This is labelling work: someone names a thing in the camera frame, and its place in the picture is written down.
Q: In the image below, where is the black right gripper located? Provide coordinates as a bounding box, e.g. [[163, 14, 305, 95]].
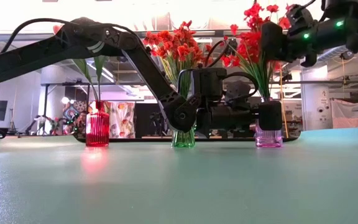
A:
[[260, 21, 319, 68]]

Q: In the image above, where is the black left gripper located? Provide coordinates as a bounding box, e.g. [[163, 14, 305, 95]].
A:
[[194, 80, 283, 139]]

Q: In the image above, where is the purple ribbed glass vase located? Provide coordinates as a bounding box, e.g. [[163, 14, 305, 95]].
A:
[[254, 96, 283, 148]]

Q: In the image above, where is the green glass vase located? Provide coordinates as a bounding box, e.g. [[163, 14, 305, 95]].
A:
[[172, 128, 196, 149]]

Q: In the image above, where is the orange artificial flower bunch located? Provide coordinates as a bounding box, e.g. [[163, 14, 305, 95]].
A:
[[160, 20, 198, 97], [142, 30, 183, 94]]

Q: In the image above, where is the red ribbed glass vase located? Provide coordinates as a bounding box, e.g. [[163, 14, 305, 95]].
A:
[[85, 100, 110, 147]]

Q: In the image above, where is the white pillar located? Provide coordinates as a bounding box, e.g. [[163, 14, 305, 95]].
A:
[[301, 67, 331, 131]]

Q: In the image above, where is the black ceiling lamp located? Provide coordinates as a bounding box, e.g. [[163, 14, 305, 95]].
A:
[[341, 49, 356, 60]]

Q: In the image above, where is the green table mat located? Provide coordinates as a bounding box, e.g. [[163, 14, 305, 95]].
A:
[[0, 126, 358, 224]]

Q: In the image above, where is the white floral fabric panel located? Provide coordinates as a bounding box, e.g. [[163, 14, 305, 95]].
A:
[[109, 101, 136, 139]]

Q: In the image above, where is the colourful patterned fabric panel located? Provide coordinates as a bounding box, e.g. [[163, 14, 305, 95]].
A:
[[62, 101, 88, 128]]

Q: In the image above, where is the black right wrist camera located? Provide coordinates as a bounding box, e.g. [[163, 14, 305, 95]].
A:
[[285, 3, 316, 30]]

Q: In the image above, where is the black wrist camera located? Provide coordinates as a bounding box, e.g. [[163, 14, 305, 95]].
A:
[[193, 67, 229, 103], [285, 3, 316, 30]]

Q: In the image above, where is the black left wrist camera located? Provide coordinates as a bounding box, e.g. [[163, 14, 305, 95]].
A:
[[193, 67, 229, 103]]

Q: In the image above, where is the black background gantry frame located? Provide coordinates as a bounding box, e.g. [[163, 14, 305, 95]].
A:
[[40, 81, 358, 138]]

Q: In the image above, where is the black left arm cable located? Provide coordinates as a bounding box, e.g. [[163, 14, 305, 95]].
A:
[[0, 17, 74, 54]]

